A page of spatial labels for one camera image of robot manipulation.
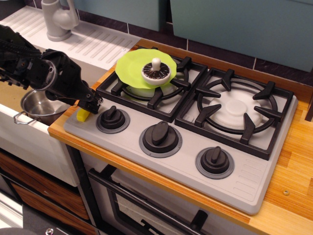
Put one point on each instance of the lime green plastic plate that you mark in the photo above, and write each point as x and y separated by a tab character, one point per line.
128	68

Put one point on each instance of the white toy sink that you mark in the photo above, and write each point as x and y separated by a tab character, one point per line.
94	48

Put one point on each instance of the black left stove knob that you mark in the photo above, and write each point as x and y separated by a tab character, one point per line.
113	120

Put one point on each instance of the grey toy stove top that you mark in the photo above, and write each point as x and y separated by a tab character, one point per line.
244	189

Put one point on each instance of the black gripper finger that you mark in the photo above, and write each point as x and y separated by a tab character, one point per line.
91	106
64	97

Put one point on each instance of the black left burner grate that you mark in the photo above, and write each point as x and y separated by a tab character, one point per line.
159	106

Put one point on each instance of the white burner cap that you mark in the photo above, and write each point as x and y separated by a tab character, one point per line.
167	90
234	105

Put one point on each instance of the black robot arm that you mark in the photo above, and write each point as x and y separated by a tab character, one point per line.
51	71

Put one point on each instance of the toy oven door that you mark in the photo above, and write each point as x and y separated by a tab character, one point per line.
136	207

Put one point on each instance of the stainless steel pot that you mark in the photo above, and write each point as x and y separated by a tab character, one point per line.
37	106

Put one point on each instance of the black middle stove knob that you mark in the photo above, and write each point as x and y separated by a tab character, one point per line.
160	140

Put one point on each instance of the white left burner cap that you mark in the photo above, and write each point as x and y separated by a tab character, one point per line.
167	90

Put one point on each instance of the black right stove knob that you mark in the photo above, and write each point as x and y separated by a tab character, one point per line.
214	163

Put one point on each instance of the grey toy faucet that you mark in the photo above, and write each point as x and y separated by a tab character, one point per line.
59	22

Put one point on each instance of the black stove knob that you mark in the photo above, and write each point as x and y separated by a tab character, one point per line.
113	120
214	163
160	140

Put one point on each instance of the wooden drawer front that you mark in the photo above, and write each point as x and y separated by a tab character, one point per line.
49	186

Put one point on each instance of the black burner grate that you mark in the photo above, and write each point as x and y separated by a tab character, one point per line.
259	141
159	106

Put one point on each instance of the white right burner cap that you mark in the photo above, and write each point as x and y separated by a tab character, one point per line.
234	105

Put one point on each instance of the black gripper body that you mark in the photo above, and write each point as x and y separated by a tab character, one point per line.
68	76

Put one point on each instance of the white brown toy mushroom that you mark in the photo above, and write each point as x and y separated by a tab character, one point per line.
156	72

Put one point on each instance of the yellow toy fry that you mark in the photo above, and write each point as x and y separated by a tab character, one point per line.
82	115

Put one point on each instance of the black right burner grate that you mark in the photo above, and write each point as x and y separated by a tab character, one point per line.
259	141

